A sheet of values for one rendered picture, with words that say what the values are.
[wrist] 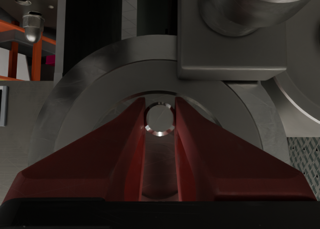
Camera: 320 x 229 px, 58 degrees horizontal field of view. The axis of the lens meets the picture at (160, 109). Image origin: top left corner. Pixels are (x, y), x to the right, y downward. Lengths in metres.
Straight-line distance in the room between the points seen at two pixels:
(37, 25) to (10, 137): 0.20
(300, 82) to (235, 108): 0.05
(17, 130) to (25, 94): 0.06
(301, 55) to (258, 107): 0.04
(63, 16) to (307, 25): 0.15
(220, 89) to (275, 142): 0.04
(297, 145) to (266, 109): 0.24
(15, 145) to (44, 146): 0.38
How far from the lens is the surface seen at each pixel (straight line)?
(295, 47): 0.19
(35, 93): 0.54
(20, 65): 4.41
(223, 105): 0.16
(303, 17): 0.20
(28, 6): 0.53
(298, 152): 0.41
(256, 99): 0.17
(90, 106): 0.16
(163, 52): 0.17
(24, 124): 0.55
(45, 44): 3.38
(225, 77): 0.16
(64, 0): 0.20
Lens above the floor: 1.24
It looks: 6 degrees down
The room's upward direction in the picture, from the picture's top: 179 degrees counter-clockwise
